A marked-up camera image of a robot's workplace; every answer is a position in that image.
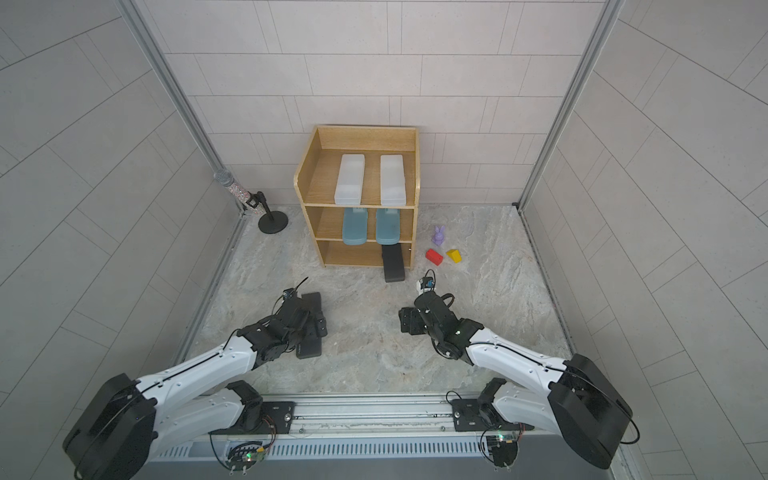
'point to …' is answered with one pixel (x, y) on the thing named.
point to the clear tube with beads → (227, 179)
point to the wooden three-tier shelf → (314, 184)
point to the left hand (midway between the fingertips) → (322, 323)
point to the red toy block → (434, 257)
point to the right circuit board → (504, 449)
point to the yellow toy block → (455, 255)
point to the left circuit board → (244, 456)
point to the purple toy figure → (439, 237)
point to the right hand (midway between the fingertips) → (409, 314)
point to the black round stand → (271, 222)
